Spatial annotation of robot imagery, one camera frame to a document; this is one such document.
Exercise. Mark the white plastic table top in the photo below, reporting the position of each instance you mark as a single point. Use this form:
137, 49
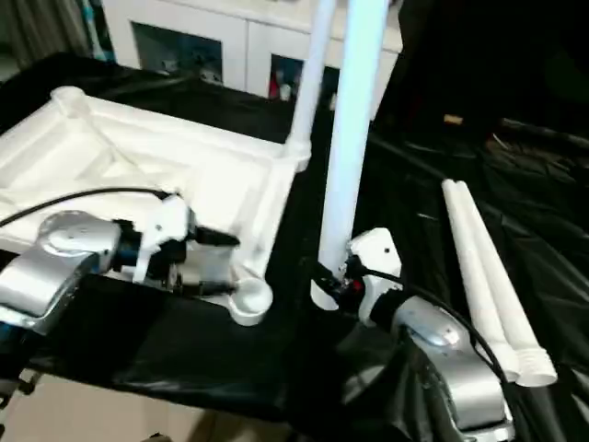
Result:
138, 138

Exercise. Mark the grey curtain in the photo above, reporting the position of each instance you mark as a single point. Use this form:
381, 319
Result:
46, 23

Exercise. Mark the small yellow label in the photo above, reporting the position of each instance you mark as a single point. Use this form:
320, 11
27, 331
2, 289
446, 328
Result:
453, 119

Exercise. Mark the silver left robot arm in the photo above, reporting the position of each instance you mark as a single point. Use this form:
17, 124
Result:
55, 267

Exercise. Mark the white cabinet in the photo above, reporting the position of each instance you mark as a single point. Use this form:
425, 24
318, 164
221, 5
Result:
239, 37

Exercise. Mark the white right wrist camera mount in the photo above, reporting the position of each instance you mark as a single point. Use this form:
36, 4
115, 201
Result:
377, 253

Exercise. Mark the black mat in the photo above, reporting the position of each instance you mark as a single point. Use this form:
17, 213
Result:
184, 350

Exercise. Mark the white plastic table leg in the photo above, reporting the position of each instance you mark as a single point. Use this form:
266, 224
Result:
310, 92
481, 294
511, 294
349, 138

